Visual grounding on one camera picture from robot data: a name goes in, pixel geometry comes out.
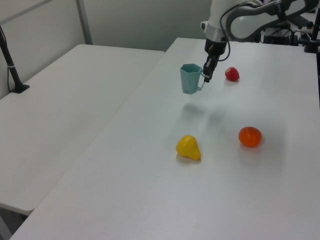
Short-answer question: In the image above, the orange toy fruit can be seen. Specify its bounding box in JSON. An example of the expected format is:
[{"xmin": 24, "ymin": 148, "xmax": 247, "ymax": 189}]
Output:
[{"xmin": 238, "ymin": 126, "xmax": 263, "ymax": 148}]

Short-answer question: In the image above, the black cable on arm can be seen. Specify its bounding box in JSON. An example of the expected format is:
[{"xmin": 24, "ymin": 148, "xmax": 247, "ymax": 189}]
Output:
[{"xmin": 218, "ymin": 1, "xmax": 266, "ymax": 62}]

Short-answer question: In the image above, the red toy strawberry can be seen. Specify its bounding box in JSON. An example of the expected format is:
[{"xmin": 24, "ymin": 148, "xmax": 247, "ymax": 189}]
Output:
[{"xmin": 224, "ymin": 66, "xmax": 240, "ymax": 82}]

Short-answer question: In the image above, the grey metal partition post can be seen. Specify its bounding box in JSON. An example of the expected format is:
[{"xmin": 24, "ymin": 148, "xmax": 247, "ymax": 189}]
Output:
[{"xmin": 75, "ymin": 0, "xmax": 94, "ymax": 46}]

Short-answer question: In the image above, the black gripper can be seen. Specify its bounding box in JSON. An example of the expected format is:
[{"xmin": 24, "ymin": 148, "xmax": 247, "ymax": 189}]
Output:
[{"xmin": 202, "ymin": 37, "xmax": 227, "ymax": 84}]

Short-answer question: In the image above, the yellow toy pear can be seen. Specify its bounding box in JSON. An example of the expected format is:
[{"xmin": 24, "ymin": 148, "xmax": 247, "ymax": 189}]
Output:
[{"xmin": 176, "ymin": 134, "xmax": 202, "ymax": 161}]

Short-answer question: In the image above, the black pole with base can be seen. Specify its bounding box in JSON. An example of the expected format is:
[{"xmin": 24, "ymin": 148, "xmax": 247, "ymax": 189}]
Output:
[{"xmin": 0, "ymin": 24, "xmax": 31, "ymax": 94}]

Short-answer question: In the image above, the black camera stand clamp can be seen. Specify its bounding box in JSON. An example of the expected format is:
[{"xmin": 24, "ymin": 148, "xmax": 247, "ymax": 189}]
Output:
[{"xmin": 303, "ymin": 14, "xmax": 320, "ymax": 54}]

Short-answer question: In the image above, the dark equipment behind table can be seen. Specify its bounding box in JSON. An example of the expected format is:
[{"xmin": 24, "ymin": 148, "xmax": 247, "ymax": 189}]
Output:
[{"xmin": 259, "ymin": 24, "xmax": 305, "ymax": 47}]

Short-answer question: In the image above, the teal hexagonal mug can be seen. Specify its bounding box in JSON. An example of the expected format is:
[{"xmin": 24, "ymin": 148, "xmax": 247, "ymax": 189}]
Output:
[{"xmin": 179, "ymin": 63, "xmax": 210, "ymax": 96}]

